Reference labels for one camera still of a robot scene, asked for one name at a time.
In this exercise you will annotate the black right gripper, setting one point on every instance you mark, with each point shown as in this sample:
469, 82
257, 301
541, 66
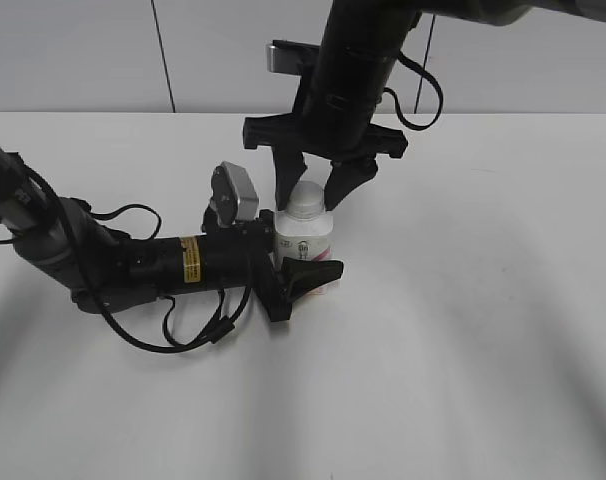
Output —
336, 99

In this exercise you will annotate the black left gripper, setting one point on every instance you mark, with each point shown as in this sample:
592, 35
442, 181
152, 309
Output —
240, 256

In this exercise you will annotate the white screw bottle cap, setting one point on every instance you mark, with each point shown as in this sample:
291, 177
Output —
306, 201

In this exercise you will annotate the white yili changqing yogurt bottle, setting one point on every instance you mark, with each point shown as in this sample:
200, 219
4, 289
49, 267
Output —
303, 235

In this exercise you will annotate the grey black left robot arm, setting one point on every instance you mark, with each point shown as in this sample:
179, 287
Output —
125, 272

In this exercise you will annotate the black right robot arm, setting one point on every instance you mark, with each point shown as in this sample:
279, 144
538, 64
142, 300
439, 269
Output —
492, 13

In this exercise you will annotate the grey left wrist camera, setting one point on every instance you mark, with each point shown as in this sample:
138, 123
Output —
234, 198

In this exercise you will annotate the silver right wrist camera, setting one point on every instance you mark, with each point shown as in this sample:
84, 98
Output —
290, 58

